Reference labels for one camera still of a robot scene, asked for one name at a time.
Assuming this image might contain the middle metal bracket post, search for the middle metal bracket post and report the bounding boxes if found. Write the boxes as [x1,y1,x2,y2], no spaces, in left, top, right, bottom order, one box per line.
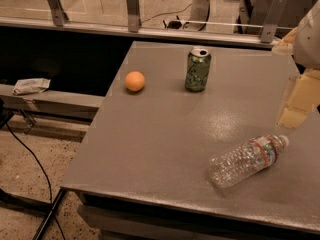
[126,0,141,33]

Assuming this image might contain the orange fruit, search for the orange fruit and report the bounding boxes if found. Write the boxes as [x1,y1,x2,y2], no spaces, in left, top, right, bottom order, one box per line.
[125,71,145,92]

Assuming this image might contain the clear plastic water bottle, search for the clear plastic water bottle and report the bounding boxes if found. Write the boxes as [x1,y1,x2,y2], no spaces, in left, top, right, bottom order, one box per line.
[209,134,289,188]

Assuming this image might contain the metal bracket post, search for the metal bracket post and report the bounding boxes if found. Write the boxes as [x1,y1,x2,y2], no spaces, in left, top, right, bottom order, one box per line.
[260,0,288,43]
[47,0,69,27]
[126,0,141,33]

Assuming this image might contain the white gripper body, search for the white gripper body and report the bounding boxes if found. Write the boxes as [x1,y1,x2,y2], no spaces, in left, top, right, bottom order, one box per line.
[293,0,320,69]

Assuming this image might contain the metal rail with glass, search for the metal rail with glass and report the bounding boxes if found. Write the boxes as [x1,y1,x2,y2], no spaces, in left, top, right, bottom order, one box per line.
[0,15,281,49]

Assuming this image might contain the white wipes packet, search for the white wipes packet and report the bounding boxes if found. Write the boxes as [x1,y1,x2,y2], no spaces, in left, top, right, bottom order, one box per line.
[13,78,51,95]

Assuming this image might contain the left metal bracket post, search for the left metal bracket post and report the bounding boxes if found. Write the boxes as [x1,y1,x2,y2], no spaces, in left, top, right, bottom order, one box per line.
[47,0,69,27]

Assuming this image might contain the grey metal side shelf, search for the grey metal side shelf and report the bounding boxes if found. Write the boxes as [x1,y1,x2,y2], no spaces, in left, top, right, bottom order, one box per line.
[0,84,103,120]

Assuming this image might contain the green soda can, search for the green soda can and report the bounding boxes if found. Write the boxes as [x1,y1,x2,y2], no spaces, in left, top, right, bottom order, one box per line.
[185,46,211,92]

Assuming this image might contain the right metal bracket post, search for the right metal bracket post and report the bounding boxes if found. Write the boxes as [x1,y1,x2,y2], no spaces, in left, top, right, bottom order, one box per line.
[260,0,288,43]

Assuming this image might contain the black floor cable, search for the black floor cable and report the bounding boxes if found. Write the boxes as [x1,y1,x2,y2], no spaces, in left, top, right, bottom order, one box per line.
[0,112,67,240]

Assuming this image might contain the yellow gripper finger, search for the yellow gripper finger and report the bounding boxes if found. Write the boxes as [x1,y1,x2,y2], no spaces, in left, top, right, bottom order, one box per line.
[272,27,298,55]
[278,69,320,129]

